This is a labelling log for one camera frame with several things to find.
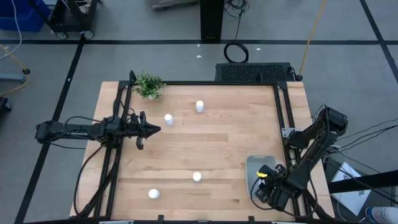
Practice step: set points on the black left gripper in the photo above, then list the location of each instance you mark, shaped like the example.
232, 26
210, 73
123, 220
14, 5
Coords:
136, 126

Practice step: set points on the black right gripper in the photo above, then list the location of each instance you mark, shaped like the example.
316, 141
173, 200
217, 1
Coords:
280, 191

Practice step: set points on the white pill bottle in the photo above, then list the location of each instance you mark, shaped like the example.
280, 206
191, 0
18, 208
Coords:
154, 193
168, 119
197, 176
200, 106

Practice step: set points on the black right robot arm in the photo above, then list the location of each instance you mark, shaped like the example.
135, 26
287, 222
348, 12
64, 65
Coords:
311, 146

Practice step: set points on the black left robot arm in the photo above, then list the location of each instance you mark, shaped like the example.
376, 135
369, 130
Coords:
77, 132

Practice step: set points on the white plastic basket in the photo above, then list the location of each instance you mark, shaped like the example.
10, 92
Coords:
255, 166

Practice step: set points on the green plant in white pot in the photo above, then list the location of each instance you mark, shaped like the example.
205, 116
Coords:
148, 85

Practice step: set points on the white printed paper sheet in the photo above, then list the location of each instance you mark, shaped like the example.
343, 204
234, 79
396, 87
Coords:
351, 199

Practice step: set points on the black beam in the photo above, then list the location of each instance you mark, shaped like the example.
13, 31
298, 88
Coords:
363, 181

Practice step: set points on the black perforated computer case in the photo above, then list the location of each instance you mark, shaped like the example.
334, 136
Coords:
248, 72

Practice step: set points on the white and blue container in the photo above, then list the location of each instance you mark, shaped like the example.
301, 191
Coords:
384, 215

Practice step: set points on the tall black tower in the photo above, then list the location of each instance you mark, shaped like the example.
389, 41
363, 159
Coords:
212, 18

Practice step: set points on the black wheeled cart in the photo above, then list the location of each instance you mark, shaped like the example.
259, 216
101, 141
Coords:
74, 18

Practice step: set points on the blue plastic bin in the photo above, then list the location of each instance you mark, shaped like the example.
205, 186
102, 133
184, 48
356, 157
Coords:
18, 15

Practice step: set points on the black metal table frame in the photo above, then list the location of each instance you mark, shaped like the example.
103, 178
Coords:
202, 83

